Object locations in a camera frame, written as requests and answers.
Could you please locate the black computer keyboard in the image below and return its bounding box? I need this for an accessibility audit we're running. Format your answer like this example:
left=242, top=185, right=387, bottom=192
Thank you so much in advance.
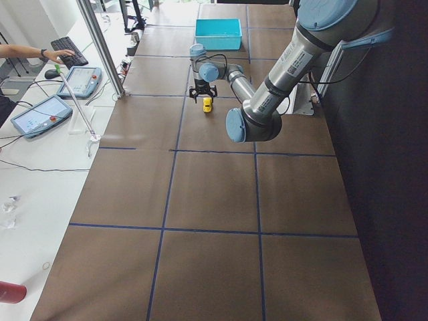
left=50, top=36, right=89, bottom=70

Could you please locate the far teach pendant tablet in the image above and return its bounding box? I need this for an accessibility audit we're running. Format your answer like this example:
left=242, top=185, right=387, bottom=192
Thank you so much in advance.
left=66, top=66, right=102, bottom=99

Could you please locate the person hand on keyboard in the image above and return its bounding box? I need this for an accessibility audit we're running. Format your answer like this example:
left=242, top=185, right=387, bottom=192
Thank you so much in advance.
left=43, top=49, right=75, bottom=64

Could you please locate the near teach pendant tablet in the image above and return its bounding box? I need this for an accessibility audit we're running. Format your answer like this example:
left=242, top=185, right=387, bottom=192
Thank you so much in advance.
left=11, top=95, right=73, bottom=139

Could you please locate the person forearm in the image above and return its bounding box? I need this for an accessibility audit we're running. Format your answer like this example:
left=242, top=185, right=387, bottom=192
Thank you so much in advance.
left=0, top=44, right=49, bottom=58

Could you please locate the yellow beetle toy car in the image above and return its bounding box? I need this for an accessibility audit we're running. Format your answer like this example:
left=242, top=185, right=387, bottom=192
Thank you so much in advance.
left=203, top=97, right=213, bottom=113

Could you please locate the aluminium frame post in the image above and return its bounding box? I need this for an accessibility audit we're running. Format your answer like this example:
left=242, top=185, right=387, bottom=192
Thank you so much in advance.
left=76, top=0, right=125, bottom=99

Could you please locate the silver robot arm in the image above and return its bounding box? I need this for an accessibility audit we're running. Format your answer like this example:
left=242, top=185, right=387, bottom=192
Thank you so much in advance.
left=189, top=1, right=396, bottom=142

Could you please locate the metal rod green tip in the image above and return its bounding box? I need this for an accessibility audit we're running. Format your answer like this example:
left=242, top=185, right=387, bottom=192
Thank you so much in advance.
left=54, top=64, right=101, bottom=142

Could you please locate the teach pendant tablet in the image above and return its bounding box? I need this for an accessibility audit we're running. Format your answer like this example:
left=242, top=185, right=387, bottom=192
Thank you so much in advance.
left=66, top=66, right=102, bottom=99
left=11, top=95, right=73, bottom=139

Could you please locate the red cylinder bottle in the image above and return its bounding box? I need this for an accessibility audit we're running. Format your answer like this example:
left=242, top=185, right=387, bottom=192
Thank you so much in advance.
left=0, top=281, right=27, bottom=304

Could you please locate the black computer mouse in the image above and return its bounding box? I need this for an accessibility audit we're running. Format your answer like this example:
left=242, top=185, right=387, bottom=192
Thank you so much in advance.
left=44, top=70, right=60, bottom=80

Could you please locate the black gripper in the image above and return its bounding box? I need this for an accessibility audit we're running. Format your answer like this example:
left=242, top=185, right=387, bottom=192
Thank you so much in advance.
left=189, top=79, right=217, bottom=103

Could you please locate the turquoise plastic bin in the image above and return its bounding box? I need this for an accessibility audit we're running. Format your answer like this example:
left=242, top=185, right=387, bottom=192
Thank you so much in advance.
left=195, top=18, right=242, bottom=51

